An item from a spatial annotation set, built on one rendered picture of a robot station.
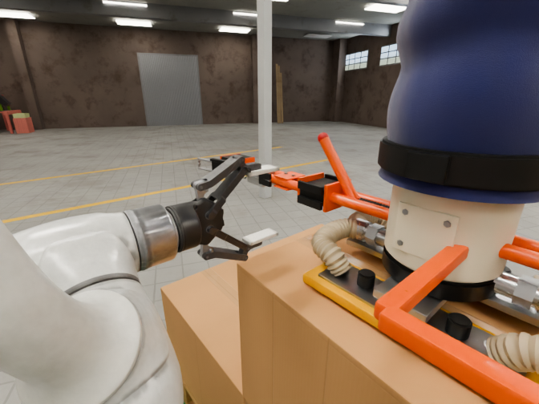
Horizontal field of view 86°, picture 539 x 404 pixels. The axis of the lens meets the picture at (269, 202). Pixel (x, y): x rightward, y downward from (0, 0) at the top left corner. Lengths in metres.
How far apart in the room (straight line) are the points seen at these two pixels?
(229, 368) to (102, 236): 0.65
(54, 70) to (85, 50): 1.48
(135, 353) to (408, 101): 0.41
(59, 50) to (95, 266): 15.13
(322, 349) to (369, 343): 0.07
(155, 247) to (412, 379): 0.37
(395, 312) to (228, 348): 0.76
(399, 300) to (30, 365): 0.30
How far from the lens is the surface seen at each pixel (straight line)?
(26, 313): 0.24
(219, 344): 1.03
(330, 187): 0.60
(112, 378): 0.30
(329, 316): 0.51
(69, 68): 15.34
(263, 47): 3.67
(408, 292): 0.34
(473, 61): 0.41
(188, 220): 0.45
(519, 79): 0.41
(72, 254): 0.40
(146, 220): 0.43
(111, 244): 0.40
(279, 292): 0.55
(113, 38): 15.15
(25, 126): 14.20
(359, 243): 0.62
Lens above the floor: 1.28
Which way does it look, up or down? 20 degrees down
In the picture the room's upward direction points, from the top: straight up
